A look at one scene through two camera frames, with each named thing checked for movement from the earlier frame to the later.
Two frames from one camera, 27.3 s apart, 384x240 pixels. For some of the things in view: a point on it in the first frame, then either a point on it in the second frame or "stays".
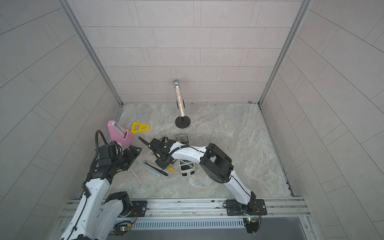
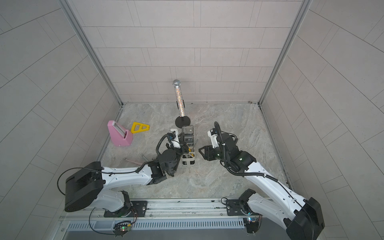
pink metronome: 119,134 stays
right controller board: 252,224 stays
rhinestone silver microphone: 177,83 stays
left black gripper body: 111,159 to 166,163
